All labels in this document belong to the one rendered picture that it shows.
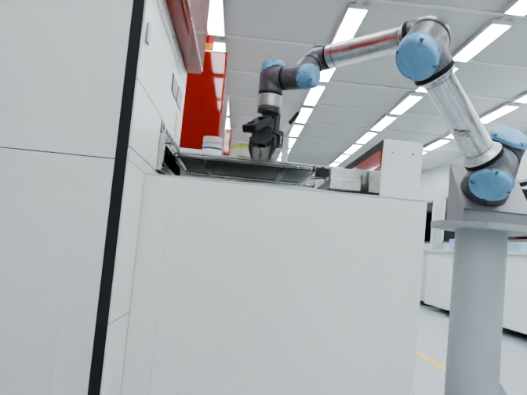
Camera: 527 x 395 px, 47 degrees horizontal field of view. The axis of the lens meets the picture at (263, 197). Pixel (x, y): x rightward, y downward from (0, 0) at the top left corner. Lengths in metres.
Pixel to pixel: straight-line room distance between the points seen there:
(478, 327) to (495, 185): 0.45
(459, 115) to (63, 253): 1.09
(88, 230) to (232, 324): 0.38
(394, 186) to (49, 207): 0.76
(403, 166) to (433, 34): 0.41
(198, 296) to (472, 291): 0.96
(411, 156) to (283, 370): 0.57
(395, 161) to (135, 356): 0.73
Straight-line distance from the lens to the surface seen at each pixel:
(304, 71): 1.85
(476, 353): 1.99
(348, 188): 1.59
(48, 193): 1.17
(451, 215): 2.07
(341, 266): 1.34
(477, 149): 1.78
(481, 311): 1.98
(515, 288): 6.89
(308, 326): 1.34
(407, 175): 1.44
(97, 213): 1.15
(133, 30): 1.21
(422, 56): 1.66
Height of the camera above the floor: 0.68
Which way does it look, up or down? 5 degrees up
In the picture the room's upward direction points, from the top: 5 degrees clockwise
